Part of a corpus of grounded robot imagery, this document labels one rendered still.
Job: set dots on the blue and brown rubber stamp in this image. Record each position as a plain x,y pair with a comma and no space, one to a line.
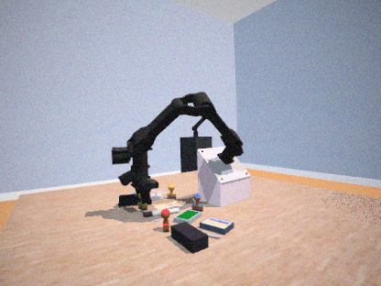
196,206

